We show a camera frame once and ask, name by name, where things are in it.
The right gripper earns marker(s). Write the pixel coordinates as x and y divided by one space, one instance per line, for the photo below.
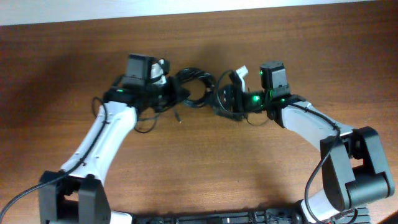
234 93

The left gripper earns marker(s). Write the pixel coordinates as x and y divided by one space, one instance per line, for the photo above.
180 93

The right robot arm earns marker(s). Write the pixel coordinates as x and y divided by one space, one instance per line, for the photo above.
353 170

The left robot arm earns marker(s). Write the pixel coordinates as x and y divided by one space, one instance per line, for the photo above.
75 194

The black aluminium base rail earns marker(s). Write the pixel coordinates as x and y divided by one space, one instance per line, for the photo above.
268 216

